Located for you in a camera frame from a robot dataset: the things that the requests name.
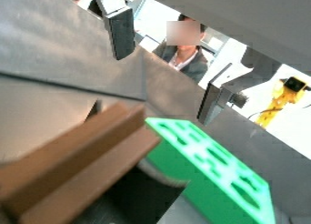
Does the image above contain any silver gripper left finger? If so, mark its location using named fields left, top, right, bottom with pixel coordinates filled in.
left=96, top=0, right=135, bottom=60

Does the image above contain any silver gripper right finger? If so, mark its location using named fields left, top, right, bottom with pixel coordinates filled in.
left=196, top=47, right=282, bottom=125

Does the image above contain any brown star prism object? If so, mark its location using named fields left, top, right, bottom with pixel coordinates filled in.
left=0, top=102, right=159, bottom=224

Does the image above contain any yellow robot arm background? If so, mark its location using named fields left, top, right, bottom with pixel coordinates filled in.
left=153, top=14, right=307, bottom=127

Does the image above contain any seated person in background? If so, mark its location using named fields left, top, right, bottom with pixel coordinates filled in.
left=152, top=15, right=208, bottom=83

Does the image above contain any green shape sorter block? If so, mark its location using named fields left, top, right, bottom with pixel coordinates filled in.
left=145, top=117, right=276, bottom=224

